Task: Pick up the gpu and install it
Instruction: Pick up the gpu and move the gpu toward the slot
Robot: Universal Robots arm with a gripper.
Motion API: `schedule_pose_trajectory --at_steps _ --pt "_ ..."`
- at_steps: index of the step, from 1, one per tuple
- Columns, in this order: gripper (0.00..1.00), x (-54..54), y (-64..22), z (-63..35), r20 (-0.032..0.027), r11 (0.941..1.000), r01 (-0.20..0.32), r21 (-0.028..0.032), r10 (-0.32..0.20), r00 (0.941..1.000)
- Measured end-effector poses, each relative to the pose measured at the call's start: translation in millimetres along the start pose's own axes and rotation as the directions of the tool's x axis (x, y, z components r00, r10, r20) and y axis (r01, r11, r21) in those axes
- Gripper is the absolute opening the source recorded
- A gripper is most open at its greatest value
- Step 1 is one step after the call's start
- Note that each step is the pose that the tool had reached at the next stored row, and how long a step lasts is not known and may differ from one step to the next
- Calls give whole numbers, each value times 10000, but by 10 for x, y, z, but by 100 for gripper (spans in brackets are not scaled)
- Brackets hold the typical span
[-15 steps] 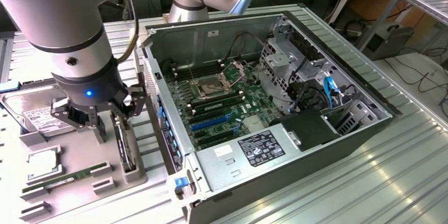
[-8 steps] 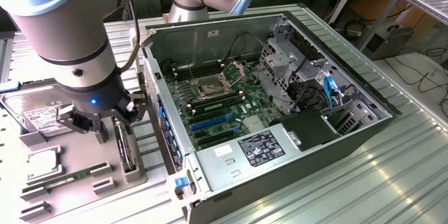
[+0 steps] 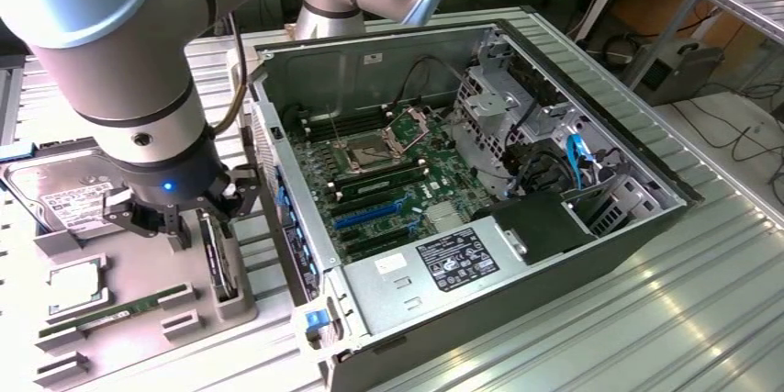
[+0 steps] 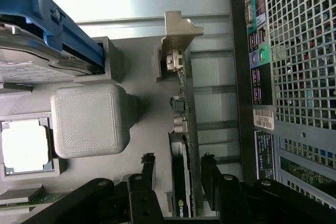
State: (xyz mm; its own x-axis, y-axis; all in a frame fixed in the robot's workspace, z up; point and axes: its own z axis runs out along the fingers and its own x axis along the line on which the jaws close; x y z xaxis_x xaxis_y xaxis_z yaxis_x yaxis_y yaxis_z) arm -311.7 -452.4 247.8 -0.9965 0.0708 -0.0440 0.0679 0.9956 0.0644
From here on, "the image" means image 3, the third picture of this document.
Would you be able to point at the green motherboard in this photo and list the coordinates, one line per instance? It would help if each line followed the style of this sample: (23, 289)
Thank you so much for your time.
(428, 171)

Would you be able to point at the blue expansion slot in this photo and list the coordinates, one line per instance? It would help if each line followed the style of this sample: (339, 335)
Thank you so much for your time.
(364, 215)

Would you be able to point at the open black PC case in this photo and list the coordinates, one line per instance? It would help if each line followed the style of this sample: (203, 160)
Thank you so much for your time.
(551, 282)

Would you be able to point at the black plastic shroud box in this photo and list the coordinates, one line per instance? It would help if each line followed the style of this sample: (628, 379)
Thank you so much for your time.
(542, 227)

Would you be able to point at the blue disk connector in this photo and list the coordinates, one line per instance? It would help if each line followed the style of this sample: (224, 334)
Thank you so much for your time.
(15, 152)

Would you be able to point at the metal socket cover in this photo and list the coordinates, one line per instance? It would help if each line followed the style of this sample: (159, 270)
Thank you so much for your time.
(407, 123)

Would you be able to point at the green RAM stick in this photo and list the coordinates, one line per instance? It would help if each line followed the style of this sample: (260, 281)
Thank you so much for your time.
(116, 309)

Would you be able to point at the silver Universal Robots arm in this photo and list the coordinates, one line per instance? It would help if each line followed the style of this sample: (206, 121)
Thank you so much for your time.
(110, 66)

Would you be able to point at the silver metal disk bay cage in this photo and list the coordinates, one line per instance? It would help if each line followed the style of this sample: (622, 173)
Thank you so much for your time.
(490, 103)

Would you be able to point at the silver chipset heatsink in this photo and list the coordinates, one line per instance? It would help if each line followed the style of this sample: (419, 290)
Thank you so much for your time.
(442, 216)

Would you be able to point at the aluminium frame table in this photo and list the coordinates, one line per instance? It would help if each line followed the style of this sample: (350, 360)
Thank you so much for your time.
(754, 6)

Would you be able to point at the grey power supply unit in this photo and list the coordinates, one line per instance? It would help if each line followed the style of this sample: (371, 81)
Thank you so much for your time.
(428, 272)

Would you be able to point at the black expansion slot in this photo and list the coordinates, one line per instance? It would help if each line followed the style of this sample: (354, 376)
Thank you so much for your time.
(374, 237)

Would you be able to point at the CPU socket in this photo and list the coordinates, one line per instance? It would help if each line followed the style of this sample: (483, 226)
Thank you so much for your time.
(371, 153)

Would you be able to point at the silver CPU chip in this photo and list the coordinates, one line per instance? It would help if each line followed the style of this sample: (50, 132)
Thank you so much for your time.
(76, 286)

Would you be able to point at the black installed RAM stick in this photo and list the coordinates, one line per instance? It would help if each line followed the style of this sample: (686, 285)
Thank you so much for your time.
(380, 181)

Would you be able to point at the grey parts rack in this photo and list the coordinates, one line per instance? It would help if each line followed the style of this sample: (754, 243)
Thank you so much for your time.
(128, 282)

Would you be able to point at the thin metal locking lever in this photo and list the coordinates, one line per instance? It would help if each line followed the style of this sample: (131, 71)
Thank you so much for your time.
(336, 126)

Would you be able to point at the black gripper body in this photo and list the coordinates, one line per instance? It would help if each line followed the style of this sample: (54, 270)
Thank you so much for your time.
(167, 181)

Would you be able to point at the silver hard disk drive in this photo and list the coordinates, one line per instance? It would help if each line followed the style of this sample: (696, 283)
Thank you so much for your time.
(55, 190)

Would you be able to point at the blue case latch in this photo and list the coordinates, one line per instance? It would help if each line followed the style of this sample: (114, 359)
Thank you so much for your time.
(316, 320)

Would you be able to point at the grey equipment box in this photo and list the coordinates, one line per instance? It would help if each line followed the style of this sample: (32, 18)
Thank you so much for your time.
(680, 70)

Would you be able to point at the black graphics card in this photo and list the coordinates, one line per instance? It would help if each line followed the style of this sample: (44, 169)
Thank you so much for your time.
(215, 254)

